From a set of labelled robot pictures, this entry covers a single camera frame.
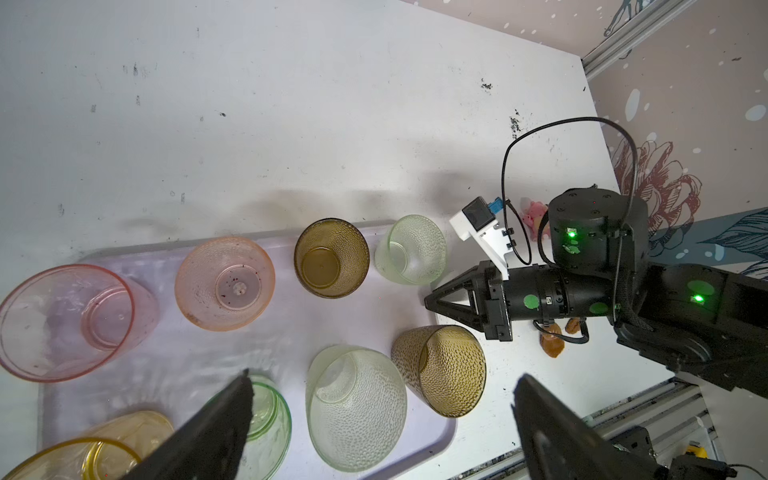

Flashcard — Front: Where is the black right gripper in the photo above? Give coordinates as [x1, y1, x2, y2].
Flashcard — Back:
[424, 261, 612, 341]

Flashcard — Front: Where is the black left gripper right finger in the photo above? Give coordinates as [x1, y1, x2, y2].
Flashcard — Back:
[512, 374, 659, 479]

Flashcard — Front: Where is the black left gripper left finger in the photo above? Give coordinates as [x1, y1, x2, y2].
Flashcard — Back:
[124, 369, 253, 479]

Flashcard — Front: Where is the small green glass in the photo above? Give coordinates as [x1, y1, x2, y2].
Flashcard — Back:
[236, 373, 292, 479]

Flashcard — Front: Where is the brown tall glass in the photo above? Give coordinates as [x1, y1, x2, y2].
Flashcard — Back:
[391, 325, 487, 418]

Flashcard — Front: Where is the pale green short glass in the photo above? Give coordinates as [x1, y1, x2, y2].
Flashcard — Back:
[374, 214, 448, 286]

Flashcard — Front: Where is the yellow glass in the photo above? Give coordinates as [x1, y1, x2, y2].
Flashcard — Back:
[5, 410, 174, 479]

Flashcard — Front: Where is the lilac plastic tray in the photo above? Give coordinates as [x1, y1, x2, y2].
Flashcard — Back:
[38, 233, 436, 479]

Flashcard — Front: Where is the olive amber glass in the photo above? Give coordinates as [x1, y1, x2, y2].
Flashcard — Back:
[293, 218, 370, 299]

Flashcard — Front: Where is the pale green frosted glass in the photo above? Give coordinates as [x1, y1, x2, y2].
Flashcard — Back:
[305, 345, 408, 473]

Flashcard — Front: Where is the pink glass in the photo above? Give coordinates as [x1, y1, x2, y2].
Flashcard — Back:
[174, 237, 276, 332]
[1, 264, 160, 383]

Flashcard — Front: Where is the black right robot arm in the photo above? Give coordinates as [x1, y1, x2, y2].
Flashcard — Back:
[425, 187, 767, 396]

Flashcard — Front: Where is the small pink toy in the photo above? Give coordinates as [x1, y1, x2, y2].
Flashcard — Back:
[522, 201, 548, 241]

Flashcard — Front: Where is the yellow tape measure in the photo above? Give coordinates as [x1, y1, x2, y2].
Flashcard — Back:
[685, 441, 709, 459]

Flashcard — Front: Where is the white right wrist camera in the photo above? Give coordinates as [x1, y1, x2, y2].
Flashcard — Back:
[449, 196, 513, 281]

